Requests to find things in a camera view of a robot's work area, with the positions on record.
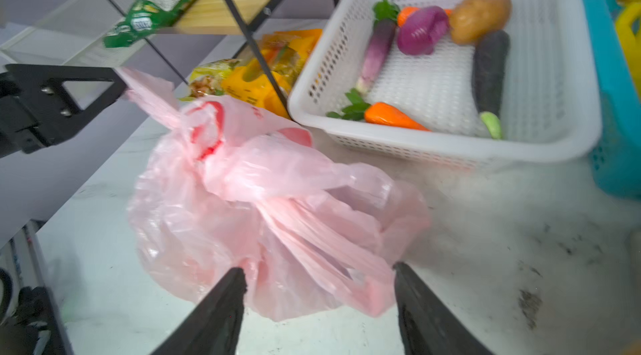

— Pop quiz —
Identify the orange carrot back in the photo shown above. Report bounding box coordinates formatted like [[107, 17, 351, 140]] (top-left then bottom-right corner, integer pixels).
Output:
[[396, 6, 452, 28]]

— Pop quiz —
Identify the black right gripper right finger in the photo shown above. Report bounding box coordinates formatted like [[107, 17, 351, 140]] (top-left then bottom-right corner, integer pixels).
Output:
[[394, 261, 492, 355]]

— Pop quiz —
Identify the white plastic vegetable basket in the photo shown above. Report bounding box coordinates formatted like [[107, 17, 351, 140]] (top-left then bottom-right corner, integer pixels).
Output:
[[289, 0, 602, 169]]

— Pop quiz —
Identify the pink plastic grocery bag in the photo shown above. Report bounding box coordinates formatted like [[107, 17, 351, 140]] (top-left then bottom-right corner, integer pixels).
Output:
[[118, 68, 430, 322]]

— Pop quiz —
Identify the yellow banana bunch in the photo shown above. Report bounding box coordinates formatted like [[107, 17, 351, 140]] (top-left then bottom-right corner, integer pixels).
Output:
[[614, 0, 640, 96]]

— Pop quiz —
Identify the light purple eggplant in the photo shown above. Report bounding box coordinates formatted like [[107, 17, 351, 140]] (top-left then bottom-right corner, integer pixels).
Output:
[[355, 0, 400, 95]]

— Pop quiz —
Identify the brown potato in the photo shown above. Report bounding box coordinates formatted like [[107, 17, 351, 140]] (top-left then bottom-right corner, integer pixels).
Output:
[[449, 0, 512, 45]]

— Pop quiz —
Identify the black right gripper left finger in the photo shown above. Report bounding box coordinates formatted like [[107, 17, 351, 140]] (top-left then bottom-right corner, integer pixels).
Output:
[[153, 268, 247, 355]]

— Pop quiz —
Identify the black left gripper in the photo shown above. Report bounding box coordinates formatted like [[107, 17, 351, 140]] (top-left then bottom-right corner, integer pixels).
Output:
[[1, 64, 127, 158]]

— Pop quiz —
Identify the teal plastic fruit basket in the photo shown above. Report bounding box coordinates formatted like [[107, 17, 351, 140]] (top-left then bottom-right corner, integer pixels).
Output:
[[584, 0, 640, 201]]

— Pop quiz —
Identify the green snack bag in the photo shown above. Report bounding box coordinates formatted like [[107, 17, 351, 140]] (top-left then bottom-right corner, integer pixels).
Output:
[[103, 0, 196, 49]]

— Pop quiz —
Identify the purple onion back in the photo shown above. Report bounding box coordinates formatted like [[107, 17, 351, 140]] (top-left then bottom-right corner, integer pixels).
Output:
[[397, 6, 450, 56]]

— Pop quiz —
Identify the dark green cucumber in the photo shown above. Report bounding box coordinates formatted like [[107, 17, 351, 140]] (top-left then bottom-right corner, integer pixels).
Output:
[[472, 29, 511, 140]]

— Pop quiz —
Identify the orange carrot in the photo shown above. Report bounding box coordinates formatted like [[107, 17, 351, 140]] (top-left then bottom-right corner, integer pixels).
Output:
[[396, 6, 452, 28], [364, 102, 429, 131]]

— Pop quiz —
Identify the yellow corn chips bag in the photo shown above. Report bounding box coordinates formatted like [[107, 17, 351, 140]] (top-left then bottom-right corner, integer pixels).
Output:
[[180, 59, 241, 102]]

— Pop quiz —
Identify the orange carrot front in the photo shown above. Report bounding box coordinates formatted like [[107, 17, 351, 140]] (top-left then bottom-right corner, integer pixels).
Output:
[[364, 102, 429, 131]]

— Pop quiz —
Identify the orange mango gummy bag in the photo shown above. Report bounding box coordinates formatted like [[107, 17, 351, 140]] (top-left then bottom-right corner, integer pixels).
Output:
[[222, 29, 322, 118]]

